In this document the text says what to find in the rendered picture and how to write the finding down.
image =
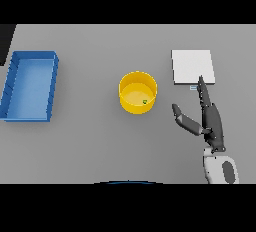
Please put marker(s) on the yellow round bowl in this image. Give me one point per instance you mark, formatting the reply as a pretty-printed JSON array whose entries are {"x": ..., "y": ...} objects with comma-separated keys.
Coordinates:
[{"x": 137, "y": 92}]

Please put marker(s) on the small green nut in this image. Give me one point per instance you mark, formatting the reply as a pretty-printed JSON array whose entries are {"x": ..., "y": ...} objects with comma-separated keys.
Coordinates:
[{"x": 144, "y": 101}]

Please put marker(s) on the pale square measuring scale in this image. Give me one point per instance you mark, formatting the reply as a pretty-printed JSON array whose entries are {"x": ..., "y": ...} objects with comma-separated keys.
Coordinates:
[{"x": 193, "y": 67}]

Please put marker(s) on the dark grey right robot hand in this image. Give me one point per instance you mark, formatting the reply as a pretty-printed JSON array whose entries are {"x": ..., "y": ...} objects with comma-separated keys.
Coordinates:
[{"x": 212, "y": 119}]

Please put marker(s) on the blue rectangular tray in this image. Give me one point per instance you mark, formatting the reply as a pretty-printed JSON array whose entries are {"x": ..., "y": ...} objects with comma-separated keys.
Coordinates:
[{"x": 30, "y": 86}]

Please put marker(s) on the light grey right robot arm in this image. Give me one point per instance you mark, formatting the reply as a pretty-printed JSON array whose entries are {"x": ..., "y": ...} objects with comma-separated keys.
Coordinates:
[{"x": 216, "y": 169}]

